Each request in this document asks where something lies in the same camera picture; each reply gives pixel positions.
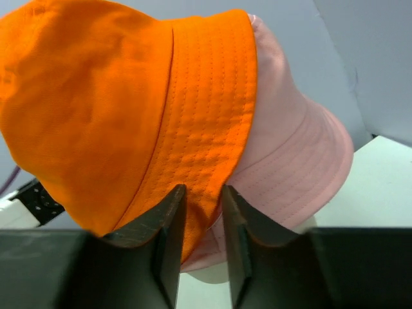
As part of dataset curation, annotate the pink hat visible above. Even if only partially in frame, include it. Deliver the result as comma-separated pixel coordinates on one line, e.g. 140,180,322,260
180,12,355,286

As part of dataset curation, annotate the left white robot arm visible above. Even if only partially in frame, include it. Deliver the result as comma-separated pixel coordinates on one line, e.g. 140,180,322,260
1,179,64,229

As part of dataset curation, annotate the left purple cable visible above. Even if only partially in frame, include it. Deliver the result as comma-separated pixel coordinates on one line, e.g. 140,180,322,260
0,167,22,197

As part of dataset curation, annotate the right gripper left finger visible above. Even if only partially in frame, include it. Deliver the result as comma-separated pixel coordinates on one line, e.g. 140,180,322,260
1,185,187,308

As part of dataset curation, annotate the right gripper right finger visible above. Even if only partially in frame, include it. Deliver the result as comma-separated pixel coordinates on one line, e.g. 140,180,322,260
221,185,411,308

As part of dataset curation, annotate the orange hat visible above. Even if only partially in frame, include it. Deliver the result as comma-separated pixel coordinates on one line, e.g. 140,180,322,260
1,1,258,260

